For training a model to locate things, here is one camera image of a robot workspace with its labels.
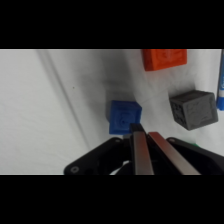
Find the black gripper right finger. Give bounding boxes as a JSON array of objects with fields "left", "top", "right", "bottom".
[{"left": 147, "top": 131, "right": 202, "bottom": 176}]

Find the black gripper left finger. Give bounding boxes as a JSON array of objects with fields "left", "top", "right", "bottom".
[{"left": 129, "top": 122, "right": 155, "bottom": 176}]

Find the blue cube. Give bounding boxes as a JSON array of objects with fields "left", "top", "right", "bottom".
[{"left": 106, "top": 99, "right": 143, "bottom": 136}]

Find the gray cube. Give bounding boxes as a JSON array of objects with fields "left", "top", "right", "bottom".
[{"left": 168, "top": 89, "right": 220, "bottom": 131}]

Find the orange cube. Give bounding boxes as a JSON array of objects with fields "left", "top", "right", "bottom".
[{"left": 142, "top": 49, "right": 188, "bottom": 72}]

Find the blue white marker pen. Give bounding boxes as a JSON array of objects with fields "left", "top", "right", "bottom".
[{"left": 215, "top": 49, "right": 224, "bottom": 112}]

